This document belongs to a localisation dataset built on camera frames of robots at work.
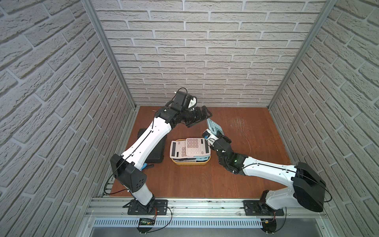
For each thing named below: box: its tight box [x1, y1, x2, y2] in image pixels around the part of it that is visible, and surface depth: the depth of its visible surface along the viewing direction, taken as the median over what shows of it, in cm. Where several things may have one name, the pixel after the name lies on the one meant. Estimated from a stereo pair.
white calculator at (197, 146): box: [185, 137, 211, 157], surface depth 85 cm
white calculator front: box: [169, 140, 193, 159], surface depth 87 cm
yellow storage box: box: [171, 156, 212, 166], surface depth 88 cm
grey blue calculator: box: [193, 155, 211, 162], surface depth 86 cm
